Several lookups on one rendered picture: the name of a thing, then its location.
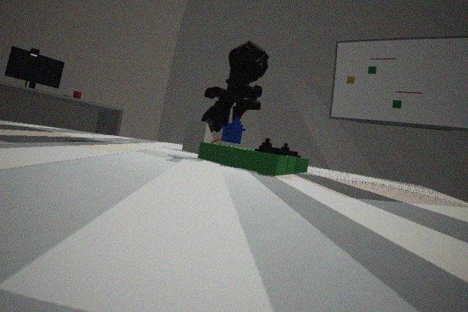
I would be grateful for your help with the green flat deck plate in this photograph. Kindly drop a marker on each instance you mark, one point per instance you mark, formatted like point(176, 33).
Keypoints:
point(268, 160)

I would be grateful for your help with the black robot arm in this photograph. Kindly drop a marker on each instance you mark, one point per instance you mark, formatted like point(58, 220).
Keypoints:
point(245, 61)

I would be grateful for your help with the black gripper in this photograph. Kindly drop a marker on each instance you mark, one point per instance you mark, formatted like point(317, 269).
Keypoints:
point(227, 99)

